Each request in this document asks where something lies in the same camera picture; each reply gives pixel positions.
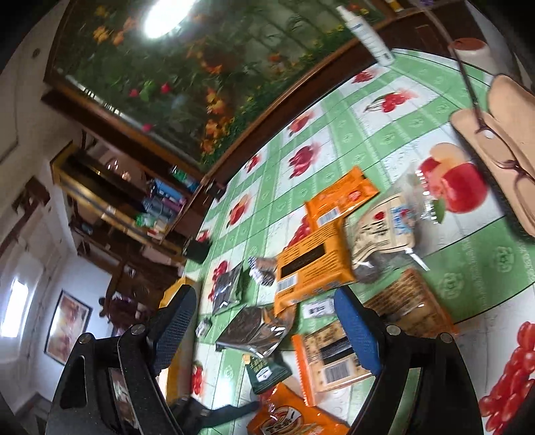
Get clear printed snack packet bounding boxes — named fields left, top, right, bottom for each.
left=345, top=169, right=448, bottom=281

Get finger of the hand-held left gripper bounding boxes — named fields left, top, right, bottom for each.
left=167, top=397, right=262, bottom=429

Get thin-framed eyeglasses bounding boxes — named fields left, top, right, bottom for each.
left=447, top=39, right=535, bottom=189

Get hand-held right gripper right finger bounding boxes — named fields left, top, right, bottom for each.
left=333, top=288, right=492, bottom=435

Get framed wall picture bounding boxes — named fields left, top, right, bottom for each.
left=44, top=289, right=93, bottom=366

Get dark foil snack packet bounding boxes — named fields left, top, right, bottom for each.
left=211, top=261, right=251, bottom=316

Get beige open glasses case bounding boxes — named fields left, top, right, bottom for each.
left=450, top=73, right=535, bottom=237

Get white paper roll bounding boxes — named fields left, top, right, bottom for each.
left=449, top=37, right=500, bottom=76

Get silver foil snack packet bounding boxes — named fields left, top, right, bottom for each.
left=215, top=304, right=298, bottom=359

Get green fruit-print tablecloth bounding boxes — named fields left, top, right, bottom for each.
left=165, top=48, right=535, bottom=435

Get black box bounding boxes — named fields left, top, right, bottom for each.
left=183, top=238, right=212, bottom=264

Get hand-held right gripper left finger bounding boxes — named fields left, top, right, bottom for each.
left=48, top=285, right=198, bottom=435

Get orange snack bag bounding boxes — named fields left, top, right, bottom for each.
left=246, top=382, right=352, bottom=435

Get blue thermos bottle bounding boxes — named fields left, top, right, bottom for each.
left=148, top=181, right=182, bottom=203

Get small green snack packet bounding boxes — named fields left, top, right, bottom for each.
left=243, top=353, right=292, bottom=395

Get orange snack packet with barcode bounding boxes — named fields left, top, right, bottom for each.
left=304, top=165, right=380, bottom=231

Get green and white packet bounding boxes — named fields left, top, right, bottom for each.
left=136, top=211, right=164, bottom=229

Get large orange black-band packet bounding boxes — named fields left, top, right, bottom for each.
left=274, top=220, right=356, bottom=316

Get wooden shelf unit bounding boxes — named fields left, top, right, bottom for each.
left=50, top=142, right=210, bottom=260

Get bright window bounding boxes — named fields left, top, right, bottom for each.
left=2, top=276, right=30, bottom=339

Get wooden chair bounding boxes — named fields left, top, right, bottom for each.
left=104, top=259, right=180, bottom=327

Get orange-edged cracker packet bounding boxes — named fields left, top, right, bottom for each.
left=291, top=320, right=377, bottom=407
left=363, top=268, right=458, bottom=339

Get yellow cardboard box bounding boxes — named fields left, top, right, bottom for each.
left=159, top=278, right=201, bottom=402

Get white spray bottle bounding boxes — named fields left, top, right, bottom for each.
left=335, top=5, right=396, bottom=67

